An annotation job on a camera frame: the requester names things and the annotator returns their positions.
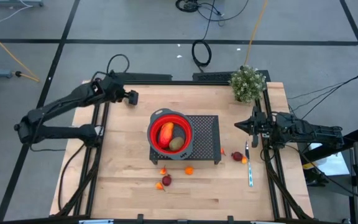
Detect yellow cable with black plug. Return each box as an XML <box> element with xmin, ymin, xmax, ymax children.
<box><xmin>0</xmin><ymin>23</ymin><xmax>40</xmax><ymax>83</ymax></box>

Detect yellow-red toy mango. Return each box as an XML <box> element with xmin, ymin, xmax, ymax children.
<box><xmin>157</xmin><ymin>121</ymin><xmax>175</xmax><ymax>149</ymax></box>

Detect knife with teal patterned handle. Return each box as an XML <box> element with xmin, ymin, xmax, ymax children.
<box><xmin>244</xmin><ymin>140</ymin><xmax>255</xmax><ymax>189</ymax></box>

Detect black left base cable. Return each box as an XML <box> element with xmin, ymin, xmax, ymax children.
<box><xmin>57</xmin><ymin>141</ymin><xmax>88</xmax><ymax>215</ymax></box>

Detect black floor cables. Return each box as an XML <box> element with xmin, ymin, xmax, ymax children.
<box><xmin>287</xmin><ymin>74</ymin><xmax>358</xmax><ymax>121</ymax></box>

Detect green plant in black pot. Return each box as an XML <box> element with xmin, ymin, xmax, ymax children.
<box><xmin>228</xmin><ymin>64</ymin><xmax>268</xmax><ymax>105</ymax></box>

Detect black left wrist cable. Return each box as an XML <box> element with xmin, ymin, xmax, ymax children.
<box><xmin>91</xmin><ymin>54</ymin><xmax>131</xmax><ymax>82</ymax></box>

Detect brown toy kiwi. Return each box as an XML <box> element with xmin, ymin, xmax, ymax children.
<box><xmin>168</xmin><ymin>136</ymin><xmax>186</xmax><ymax>152</ymax></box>

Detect black cable bundle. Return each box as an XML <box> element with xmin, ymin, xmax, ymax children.
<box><xmin>175</xmin><ymin>0</ymin><xmax>250</xmax><ymax>23</ymax></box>

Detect black camera stand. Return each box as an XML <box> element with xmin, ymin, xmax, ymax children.
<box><xmin>300</xmin><ymin>126</ymin><xmax>358</xmax><ymax>187</ymax></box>

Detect black perforated metal riser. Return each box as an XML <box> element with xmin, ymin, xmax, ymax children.
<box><xmin>149</xmin><ymin>114</ymin><xmax>222</xmax><ymax>166</ymax></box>

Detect black vented box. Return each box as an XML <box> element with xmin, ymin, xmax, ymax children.
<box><xmin>116</xmin><ymin>72</ymin><xmax>173</xmax><ymax>83</ymax></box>
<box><xmin>191</xmin><ymin>69</ymin><xmax>272</xmax><ymax>83</ymax></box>

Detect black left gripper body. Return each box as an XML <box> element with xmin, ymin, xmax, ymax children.
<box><xmin>112</xmin><ymin>85</ymin><xmax>130</xmax><ymax>103</ymax></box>

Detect black coiled floor cable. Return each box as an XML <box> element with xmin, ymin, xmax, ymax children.
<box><xmin>191</xmin><ymin>39</ymin><xmax>213</xmax><ymax>74</ymax></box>

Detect red colander with grey rim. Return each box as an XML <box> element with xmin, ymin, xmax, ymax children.
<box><xmin>147</xmin><ymin>108</ymin><xmax>196</xmax><ymax>161</ymax></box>

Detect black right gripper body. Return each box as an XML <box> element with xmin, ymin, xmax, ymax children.
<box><xmin>250</xmin><ymin>106</ymin><xmax>273</xmax><ymax>149</ymax></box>

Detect white floor box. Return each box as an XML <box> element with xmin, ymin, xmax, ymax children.
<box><xmin>308</xmin><ymin>142</ymin><xmax>351</xmax><ymax>177</ymax></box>

